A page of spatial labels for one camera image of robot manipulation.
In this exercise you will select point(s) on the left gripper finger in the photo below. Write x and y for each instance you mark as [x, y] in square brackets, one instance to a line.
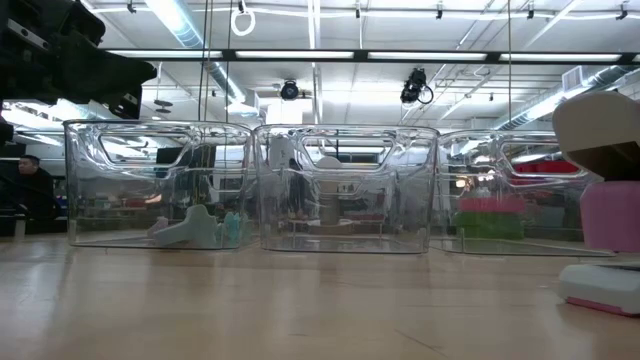
[87, 94]
[95, 70]

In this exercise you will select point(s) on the light blue staple remover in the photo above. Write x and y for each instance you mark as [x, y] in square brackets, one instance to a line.
[192, 230]

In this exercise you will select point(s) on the pink stapler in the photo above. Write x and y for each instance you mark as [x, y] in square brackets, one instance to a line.
[610, 215]

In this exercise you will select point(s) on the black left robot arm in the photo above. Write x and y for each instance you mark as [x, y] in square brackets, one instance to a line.
[5, 132]

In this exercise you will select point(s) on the clear plastic bin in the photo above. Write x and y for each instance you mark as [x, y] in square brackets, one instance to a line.
[270, 150]
[80, 150]
[450, 150]

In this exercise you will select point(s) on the person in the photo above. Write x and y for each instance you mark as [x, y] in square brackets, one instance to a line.
[35, 190]

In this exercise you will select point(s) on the white bulb brass lamp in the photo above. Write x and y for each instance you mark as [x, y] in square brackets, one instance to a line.
[330, 200]

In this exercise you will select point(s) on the red bin storage shelf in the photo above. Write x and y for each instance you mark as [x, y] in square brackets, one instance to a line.
[545, 167]

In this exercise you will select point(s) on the silver ventilation duct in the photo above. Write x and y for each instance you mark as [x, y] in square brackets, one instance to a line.
[185, 30]
[600, 77]

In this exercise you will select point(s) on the small round black camera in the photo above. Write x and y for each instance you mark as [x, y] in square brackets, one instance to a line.
[289, 91]

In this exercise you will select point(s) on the black aluminium rig frame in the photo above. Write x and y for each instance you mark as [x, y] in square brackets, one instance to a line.
[360, 55]

